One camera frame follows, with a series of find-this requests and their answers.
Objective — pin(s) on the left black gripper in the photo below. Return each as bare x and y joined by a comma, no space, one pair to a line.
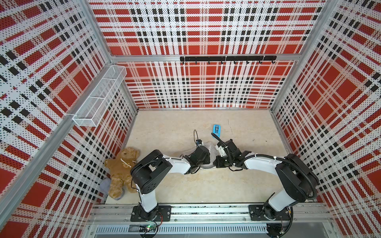
207,159

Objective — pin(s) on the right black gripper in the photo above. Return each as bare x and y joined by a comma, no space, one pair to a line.
219,164

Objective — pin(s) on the clear bubble wrap sheet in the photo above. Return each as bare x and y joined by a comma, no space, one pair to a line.
212,150

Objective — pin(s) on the blue tape dispenser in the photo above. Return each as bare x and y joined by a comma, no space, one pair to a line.
216,130

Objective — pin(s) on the white plate green red rim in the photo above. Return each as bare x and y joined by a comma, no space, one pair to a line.
207,166

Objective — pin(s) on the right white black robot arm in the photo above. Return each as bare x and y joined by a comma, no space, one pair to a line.
298,181

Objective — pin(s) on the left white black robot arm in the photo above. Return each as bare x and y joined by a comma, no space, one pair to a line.
148,173

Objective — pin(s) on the brown teddy bear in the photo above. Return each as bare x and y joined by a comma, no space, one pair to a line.
120,172

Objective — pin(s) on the green circuit board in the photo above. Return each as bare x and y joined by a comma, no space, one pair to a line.
141,229

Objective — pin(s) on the grey blue slipper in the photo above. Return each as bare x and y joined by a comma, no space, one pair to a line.
105,187

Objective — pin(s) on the black wall hook rail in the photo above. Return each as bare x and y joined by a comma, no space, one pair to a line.
228,58

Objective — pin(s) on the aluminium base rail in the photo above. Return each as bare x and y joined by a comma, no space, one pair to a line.
218,220

